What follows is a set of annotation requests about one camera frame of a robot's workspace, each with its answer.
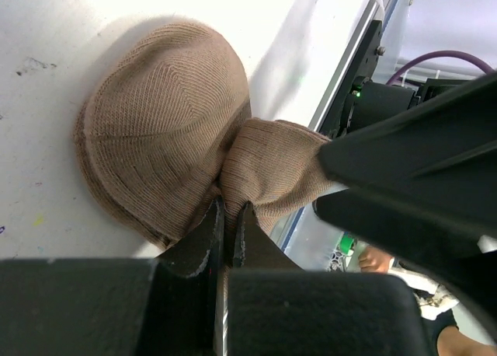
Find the aluminium frame rail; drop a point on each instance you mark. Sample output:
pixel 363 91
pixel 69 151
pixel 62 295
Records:
pixel 297 231

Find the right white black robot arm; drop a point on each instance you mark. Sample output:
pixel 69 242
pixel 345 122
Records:
pixel 375 103

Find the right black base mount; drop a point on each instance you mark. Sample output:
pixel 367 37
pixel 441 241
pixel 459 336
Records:
pixel 360 70

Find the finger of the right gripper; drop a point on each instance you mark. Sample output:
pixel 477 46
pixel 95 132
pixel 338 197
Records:
pixel 417 182

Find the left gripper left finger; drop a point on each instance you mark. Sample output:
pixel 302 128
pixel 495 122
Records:
pixel 168 305

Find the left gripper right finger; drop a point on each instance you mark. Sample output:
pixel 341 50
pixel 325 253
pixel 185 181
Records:
pixel 276 308

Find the brown sock with striped cuff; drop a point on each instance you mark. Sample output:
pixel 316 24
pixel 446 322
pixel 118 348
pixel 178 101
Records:
pixel 171 128

